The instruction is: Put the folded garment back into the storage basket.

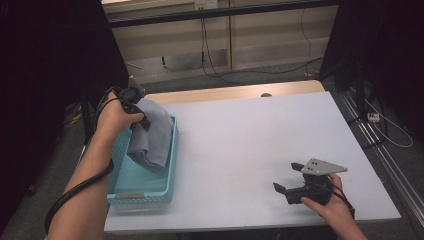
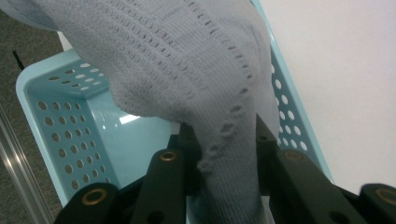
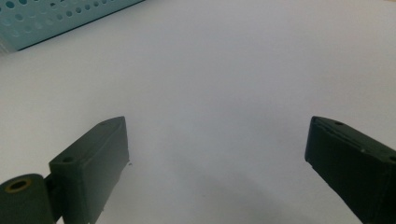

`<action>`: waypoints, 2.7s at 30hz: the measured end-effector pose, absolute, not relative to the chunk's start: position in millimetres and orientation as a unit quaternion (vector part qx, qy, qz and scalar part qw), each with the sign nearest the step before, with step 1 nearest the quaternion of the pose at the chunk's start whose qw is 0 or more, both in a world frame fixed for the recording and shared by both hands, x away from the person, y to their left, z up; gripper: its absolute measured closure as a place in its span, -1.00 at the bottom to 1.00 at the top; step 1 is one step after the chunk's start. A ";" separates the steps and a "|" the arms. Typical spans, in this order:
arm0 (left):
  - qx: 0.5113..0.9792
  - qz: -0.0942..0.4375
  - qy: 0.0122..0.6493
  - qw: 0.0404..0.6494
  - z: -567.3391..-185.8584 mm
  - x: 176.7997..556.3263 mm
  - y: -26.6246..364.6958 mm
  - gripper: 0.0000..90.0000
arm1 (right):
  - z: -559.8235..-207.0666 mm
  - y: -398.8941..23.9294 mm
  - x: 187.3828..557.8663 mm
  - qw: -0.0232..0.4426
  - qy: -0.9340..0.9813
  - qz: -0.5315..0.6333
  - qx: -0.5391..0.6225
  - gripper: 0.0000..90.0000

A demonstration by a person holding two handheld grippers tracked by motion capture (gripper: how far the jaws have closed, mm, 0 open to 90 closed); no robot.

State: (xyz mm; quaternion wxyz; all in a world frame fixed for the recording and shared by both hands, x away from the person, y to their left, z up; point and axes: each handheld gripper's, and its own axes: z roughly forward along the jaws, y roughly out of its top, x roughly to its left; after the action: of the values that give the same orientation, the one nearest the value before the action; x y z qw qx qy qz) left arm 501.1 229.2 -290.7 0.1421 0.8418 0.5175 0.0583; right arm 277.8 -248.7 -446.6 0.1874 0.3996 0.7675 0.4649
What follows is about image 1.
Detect wooden table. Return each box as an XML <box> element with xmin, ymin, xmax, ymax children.
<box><xmin>143</xmin><ymin>79</ymin><xmax>326</xmax><ymax>106</ymax></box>

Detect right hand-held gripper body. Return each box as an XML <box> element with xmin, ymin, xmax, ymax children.
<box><xmin>284</xmin><ymin>157</ymin><xmax>349</xmax><ymax>206</ymax></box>

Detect black power cable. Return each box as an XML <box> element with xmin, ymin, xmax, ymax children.
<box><xmin>201</xmin><ymin>16</ymin><xmax>246</xmax><ymax>86</ymax></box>
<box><xmin>199</xmin><ymin>16</ymin><xmax>206</xmax><ymax>66</ymax></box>

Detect right hand-held gripper black cable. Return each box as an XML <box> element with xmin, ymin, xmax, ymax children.
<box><xmin>327</xmin><ymin>175</ymin><xmax>356</xmax><ymax>220</ymax></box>

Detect black curtain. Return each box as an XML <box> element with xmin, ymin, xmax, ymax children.
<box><xmin>0</xmin><ymin>0</ymin><xmax>136</xmax><ymax>228</ymax></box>
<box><xmin>317</xmin><ymin>0</ymin><xmax>424</xmax><ymax>138</ymax></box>

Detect person's right hand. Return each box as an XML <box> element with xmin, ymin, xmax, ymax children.
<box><xmin>301</xmin><ymin>173</ymin><xmax>355</xmax><ymax>231</ymax></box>

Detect light blue knit tank top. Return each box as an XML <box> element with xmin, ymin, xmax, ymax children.
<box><xmin>126</xmin><ymin>98</ymin><xmax>175</xmax><ymax>174</ymax></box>

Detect black metal stand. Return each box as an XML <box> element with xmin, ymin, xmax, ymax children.
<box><xmin>324</xmin><ymin>49</ymin><xmax>368</xmax><ymax>118</ymax></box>

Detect thin black hanging cable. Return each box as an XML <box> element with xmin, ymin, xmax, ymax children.
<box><xmin>299</xmin><ymin>8</ymin><xmax>315</xmax><ymax>66</ymax></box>

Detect black floor cable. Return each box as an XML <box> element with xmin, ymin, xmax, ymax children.
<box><xmin>233</xmin><ymin>56</ymin><xmax>325</xmax><ymax>77</ymax></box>

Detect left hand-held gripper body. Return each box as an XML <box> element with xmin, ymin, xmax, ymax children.
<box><xmin>117</xmin><ymin>75</ymin><xmax>147</xmax><ymax>113</ymax></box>

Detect white table cover sheet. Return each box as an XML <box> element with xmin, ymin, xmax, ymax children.
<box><xmin>102</xmin><ymin>91</ymin><xmax>402</xmax><ymax>234</ymax></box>

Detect light blue perforated plastic basket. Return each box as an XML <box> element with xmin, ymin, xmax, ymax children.
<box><xmin>106</xmin><ymin>114</ymin><xmax>180</xmax><ymax>205</ymax></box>

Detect person's left hand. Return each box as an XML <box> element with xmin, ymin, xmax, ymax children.
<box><xmin>96</xmin><ymin>91</ymin><xmax>145</xmax><ymax>143</ymax></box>

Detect white wall power outlet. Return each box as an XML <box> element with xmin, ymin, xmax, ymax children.
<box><xmin>194</xmin><ymin>0</ymin><xmax>220</xmax><ymax>11</ymax></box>

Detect white floor cable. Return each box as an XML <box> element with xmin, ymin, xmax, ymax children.
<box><xmin>363</xmin><ymin>96</ymin><xmax>415</xmax><ymax>150</ymax></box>

